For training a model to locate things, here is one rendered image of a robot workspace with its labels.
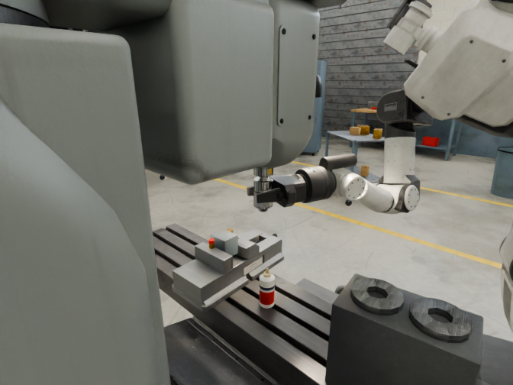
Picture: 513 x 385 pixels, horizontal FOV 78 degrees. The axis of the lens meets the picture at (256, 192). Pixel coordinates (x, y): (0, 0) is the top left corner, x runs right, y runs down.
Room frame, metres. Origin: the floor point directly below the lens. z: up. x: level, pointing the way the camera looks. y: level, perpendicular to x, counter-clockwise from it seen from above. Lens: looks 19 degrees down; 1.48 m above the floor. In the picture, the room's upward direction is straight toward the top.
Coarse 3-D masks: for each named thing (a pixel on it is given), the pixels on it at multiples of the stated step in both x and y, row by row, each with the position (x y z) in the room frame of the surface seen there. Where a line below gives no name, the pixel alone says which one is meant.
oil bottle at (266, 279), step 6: (264, 276) 0.69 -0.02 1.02; (270, 276) 0.69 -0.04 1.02; (264, 282) 0.67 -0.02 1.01; (270, 282) 0.67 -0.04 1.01; (264, 288) 0.67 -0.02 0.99; (270, 288) 0.67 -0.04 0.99; (264, 294) 0.67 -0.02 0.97; (270, 294) 0.67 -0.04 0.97; (264, 300) 0.67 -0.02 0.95; (270, 300) 0.67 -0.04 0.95; (264, 306) 0.67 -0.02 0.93; (270, 306) 0.68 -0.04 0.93
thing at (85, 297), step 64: (0, 0) 0.28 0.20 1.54; (0, 64) 0.25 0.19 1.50; (64, 64) 0.28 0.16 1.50; (128, 64) 0.32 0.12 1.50; (0, 128) 0.24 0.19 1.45; (64, 128) 0.27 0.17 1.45; (128, 128) 0.32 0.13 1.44; (0, 192) 0.22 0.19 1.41; (64, 192) 0.26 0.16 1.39; (128, 192) 0.31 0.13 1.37; (0, 256) 0.21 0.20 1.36; (64, 256) 0.24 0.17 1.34; (128, 256) 0.29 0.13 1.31; (0, 320) 0.20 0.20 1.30; (64, 320) 0.23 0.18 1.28; (128, 320) 0.27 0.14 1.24; (0, 384) 0.19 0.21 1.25; (64, 384) 0.22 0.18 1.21; (128, 384) 0.26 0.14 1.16
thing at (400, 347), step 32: (352, 288) 0.49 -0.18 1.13; (384, 288) 0.49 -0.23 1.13; (352, 320) 0.44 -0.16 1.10; (384, 320) 0.42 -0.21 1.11; (416, 320) 0.40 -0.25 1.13; (448, 320) 0.42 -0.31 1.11; (480, 320) 0.42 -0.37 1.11; (352, 352) 0.43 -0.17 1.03; (384, 352) 0.40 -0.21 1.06; (416, 352) 0.38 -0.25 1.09; (448, 352) 0.36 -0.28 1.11; (480, 352) 0.35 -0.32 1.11; (352, 384) 0.43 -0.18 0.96; (384, 384) 0.40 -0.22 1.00; (416, 384) 0.37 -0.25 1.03; (448, 384) 0.35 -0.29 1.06
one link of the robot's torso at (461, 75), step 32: (480, 0) 0.78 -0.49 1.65; (512, 0) 0.75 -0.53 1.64; (448, 32) 0.80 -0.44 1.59; (480, 32) 0.74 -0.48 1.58; (512, 32) 0.72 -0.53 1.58; (416, 64) 1.05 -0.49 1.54; (448, 64) 0.80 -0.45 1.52; (480, 64) 0.75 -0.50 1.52; (512, 64) 0.72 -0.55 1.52; (416, 96) 0.87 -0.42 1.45; (448, 96) 0.82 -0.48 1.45; (480, 96) 0.78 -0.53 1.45; (512, 96) 0.74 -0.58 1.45; (480, 128) 0.83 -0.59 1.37; (512, 128) 0.77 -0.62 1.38
